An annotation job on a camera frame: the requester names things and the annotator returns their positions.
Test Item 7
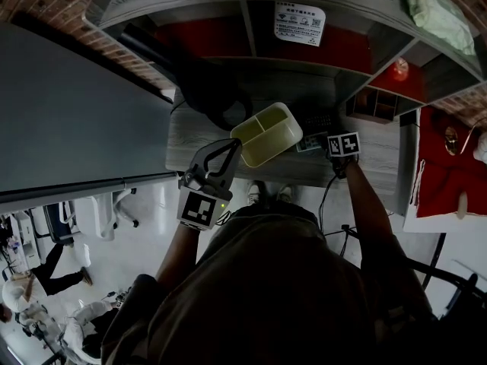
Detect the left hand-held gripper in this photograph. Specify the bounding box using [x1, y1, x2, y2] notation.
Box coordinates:
[177, 138, 244, 231]

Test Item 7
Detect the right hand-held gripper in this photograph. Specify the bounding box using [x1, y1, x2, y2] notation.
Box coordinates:
[326, 131, 361, 180]

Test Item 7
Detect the black remote control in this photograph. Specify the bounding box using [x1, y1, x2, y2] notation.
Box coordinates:
[304, 113, 334, 127]

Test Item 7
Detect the white globe lamp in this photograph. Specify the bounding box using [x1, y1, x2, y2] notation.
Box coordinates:
[460, 116, 487, 163]

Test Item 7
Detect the person's left shoe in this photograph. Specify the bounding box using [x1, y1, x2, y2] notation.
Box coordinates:
[246, 180, 263, 205]

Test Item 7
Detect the person's torso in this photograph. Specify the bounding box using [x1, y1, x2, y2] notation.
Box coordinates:
[100, 202, 434, 365]

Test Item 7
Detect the person's left forearm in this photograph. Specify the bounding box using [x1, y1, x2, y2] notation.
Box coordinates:
[154, 224, 202, 292]

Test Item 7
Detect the red apple ornament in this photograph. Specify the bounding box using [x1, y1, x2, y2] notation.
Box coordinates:
[391, 58, 410, 82]

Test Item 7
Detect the cream desk organizer box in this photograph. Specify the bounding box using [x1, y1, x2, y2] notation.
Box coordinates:
[230, 102, 304, 169]

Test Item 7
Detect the grey refrigerator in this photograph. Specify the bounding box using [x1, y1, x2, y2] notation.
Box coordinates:
[0, 21, 180, 205]

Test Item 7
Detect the grey wooden desk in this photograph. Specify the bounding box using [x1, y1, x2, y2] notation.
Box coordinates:
[165, 66, 411, 217]

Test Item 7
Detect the wooden desk organizer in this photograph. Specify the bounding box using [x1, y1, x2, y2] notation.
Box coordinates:
[345, 86, 399, 124]

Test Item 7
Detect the green wipes packet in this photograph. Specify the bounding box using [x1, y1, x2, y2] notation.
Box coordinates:
[397, 0, 479, 56]

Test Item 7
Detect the person's right shoe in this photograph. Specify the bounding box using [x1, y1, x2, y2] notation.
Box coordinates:
[276, 183, 294, 205]

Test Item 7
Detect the gold dish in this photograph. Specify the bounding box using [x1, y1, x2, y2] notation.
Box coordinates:
[444, 125, 460, 157]

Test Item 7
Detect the black chair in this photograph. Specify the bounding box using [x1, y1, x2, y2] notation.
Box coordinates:
[29, 202, 79, 247]

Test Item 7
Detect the white office chair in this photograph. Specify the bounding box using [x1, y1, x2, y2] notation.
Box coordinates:
[72, 187, 140, 243]

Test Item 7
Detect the person's right forearm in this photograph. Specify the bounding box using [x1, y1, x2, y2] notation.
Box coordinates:
[343, 157, 396, 254]

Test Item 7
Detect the beige wooden figure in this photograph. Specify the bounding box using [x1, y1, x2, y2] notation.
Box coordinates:
[456, 191, 469, 220]

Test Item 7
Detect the person's shoe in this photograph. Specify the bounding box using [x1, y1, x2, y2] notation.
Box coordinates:
[246, 180, 263, 205]
[276, 183, 294, 205]

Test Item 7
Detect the white notice card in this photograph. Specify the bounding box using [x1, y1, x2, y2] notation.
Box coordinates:
[273, 0, 327, 48]

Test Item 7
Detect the black desk lamp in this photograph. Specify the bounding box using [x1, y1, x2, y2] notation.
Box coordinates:
[117, 23, 255, 131]

